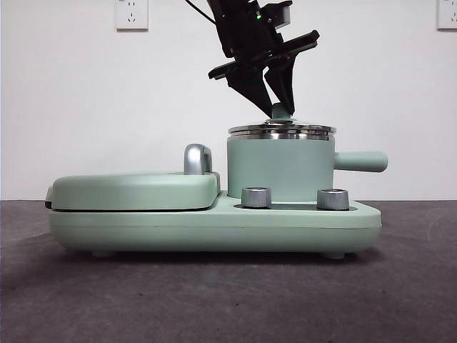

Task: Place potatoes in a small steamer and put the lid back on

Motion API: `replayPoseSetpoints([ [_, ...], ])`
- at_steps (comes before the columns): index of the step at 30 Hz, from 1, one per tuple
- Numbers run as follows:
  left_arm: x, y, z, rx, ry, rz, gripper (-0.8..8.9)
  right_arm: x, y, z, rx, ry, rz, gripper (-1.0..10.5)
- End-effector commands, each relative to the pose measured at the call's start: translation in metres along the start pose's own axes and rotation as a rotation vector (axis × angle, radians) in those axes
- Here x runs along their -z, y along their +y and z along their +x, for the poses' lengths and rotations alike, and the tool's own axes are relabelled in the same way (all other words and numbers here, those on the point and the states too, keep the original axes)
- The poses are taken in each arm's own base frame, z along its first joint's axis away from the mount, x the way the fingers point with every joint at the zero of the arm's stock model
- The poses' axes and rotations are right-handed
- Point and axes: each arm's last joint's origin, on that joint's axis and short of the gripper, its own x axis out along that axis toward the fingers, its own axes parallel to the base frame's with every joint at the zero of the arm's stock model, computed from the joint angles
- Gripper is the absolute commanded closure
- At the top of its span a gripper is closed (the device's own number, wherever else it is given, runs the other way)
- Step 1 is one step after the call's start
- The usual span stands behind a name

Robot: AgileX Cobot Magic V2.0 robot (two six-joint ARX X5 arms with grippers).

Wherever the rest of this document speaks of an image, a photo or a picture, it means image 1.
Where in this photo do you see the silver control knob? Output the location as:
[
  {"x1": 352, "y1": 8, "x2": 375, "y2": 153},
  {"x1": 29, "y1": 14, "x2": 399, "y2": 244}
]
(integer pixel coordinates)
[
  {"x1": 316, "y1": 189, "x2": 350, "y2": 211},
  {"x1": 241, "y1": 187, "x2": 272, "y2": 209}
]

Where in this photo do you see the mint green griddle cover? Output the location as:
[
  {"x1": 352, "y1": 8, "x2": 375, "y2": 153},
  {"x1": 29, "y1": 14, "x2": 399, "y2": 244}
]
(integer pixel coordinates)
[{"x1": 44, "y1": 171, "x2": 222, "y2": 212}]

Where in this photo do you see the chrome cover handle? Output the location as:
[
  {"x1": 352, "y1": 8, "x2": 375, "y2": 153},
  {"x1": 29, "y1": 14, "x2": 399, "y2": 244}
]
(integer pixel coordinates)
[{"x1": 184, "y1": 143, "x2": 215, "y2": 176}]

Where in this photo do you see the mint green breakfast machine base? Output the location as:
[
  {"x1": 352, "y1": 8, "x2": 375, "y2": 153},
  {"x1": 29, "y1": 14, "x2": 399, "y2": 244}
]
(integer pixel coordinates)
[{"x1": 49, "y1": 189, "x2": 383, "y2": 259}]

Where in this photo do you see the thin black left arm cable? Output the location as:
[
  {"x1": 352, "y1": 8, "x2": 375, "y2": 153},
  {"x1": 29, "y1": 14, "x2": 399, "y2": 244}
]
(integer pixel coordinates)
[{"x1": 184, "y1": 0, "x2": 217, "y2": 25}]

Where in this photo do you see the mint green pot with handle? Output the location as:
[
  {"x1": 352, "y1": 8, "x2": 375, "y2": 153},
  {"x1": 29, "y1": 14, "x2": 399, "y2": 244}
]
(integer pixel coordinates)
[{"x1": 226, "y1": 137, "x2": 390, "y2": 202}]

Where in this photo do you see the silver steel steamer tray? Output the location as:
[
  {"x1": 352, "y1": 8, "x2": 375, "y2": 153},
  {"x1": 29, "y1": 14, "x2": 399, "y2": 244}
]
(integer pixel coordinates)
[{"x1": 230, "y1": 131, "x2": 335, "y2": 141}]

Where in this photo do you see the white wall socket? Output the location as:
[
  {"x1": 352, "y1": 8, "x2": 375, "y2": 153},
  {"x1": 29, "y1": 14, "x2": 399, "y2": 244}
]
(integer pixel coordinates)
[
  {"x1": 115, "y1": 0, "x2": 149, "y2": 31},
  {"x1": 437, "y1": 0, "x2": 457, "y2": 31}
]

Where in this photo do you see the glass lid with green knob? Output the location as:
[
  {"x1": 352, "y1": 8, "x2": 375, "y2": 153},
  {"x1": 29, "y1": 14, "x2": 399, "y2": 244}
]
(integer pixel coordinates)
[{"x1": 228, "y1": 102, "x2": 336, "y2": 135}]

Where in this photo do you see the pale grey left wrist camera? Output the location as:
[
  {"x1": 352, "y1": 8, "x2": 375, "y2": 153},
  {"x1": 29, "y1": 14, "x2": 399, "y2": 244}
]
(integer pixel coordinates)
[{"x1": 262, "y1": 1, "x2": 293, "y2": 29}]

